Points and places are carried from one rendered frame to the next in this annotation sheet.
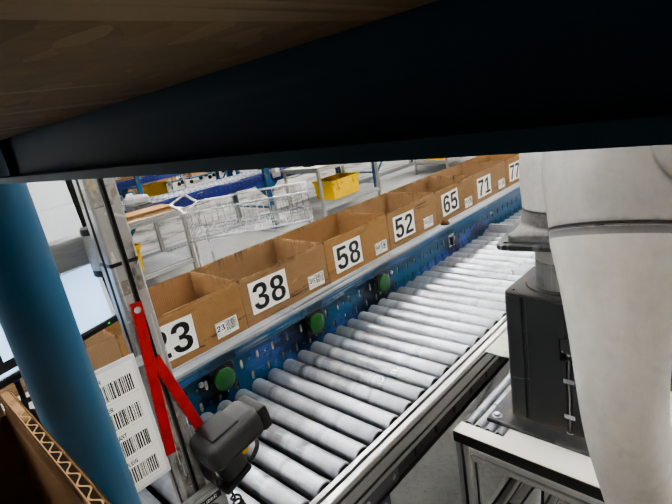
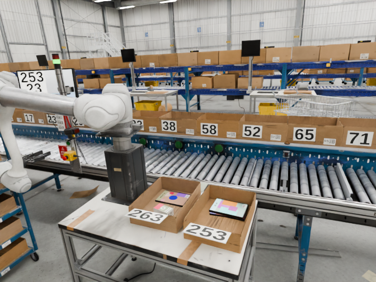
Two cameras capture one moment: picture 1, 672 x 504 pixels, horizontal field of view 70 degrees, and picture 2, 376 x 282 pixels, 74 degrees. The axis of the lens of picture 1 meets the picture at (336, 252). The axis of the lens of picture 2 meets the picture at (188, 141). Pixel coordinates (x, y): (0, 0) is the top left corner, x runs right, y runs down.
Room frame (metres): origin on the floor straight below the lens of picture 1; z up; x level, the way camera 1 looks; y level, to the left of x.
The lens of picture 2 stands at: (0.75, -1.96, 1.58)
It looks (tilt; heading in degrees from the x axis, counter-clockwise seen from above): 18 degrees down; 67
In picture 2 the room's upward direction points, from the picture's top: 3 degrees counter-clockwise
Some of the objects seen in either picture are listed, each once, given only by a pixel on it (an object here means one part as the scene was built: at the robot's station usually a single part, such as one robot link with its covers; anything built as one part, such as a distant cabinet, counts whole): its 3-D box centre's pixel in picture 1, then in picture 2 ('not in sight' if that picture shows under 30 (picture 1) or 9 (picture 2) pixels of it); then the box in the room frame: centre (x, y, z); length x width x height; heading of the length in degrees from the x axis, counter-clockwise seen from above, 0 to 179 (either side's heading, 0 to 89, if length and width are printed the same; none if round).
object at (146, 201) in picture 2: not in sight; (168, 201); (1.12, -0.75, 0.80); 0.38 x 0.28 x 0.10; 45
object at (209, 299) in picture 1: (166, 323); (149, 121); (1.39, 0.56, 0.96); 0.39 x 0.29 x 0.17; 134
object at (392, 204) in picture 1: (388, 219); (263, 127); (2.21, -0.27, 0.96); 0.39 x 0.29 x 0.17; 134
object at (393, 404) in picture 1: (341, 385); (152, 160); (1.25, 0.05, 0.72); 0.52 x 0.05 x 0.05; 44
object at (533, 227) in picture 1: (563, 215); (123, 125); (0.96, -0.49, 1.22); 0.22 x 0.18 x 0.06; 145
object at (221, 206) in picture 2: not in sight; (229, 207); (1.41, -0.95, 0.78); 0.19 x 0.14 x 0.02; 130
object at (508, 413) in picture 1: (561, 347); (127, 170); (0.95, -0.47, 0.91); 0.26 x 0.26 x 0.33; 43
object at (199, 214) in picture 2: not in sight; (222, 213); (1.33, -1.00, 0.80); 0.38 x 0.28 x 0.10; 42
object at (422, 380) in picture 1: (368, 364); (165, 162); (1.34, -0.04, 0.72); 0.52 x 0.05 x 0.05; 44
